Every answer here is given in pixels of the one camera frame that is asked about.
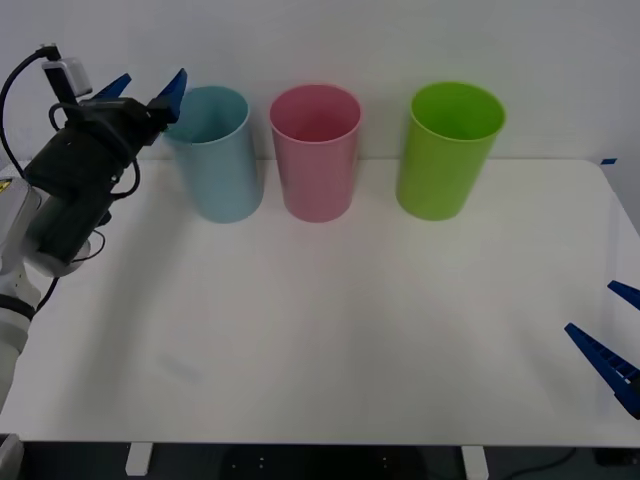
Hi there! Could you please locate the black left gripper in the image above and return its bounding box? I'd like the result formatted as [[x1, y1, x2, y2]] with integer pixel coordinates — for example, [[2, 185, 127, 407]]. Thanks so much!
[[23, 68, 189, 201]]

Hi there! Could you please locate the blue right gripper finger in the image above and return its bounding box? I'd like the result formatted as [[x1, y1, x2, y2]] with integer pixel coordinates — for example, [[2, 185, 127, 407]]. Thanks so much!
[[564, 323, 640, 420], [607, 280, 640, 310]]

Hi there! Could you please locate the green plastic bin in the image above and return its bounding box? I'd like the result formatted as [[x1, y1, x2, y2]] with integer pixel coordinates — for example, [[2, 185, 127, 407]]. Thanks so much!
[[394, 81, 507, 222]]

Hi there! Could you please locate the white table leg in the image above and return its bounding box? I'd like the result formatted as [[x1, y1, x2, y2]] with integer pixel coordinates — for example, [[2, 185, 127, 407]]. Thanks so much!
[[460, 444, 490, 479], [124, 442, 153, 477]]

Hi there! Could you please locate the pink plastic bin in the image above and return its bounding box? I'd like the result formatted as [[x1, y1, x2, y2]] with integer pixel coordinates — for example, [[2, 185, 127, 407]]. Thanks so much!
[[269, 84, 363, 224]]

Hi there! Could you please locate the pale blue plastic bin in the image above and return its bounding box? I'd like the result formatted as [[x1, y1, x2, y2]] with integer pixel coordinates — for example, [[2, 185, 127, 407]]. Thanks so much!
[[162, 85, 265, 225]]

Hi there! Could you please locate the black floor cable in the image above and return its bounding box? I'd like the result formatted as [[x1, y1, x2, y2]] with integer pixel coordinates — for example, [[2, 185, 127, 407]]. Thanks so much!
[[492, 447, 579, 477]]

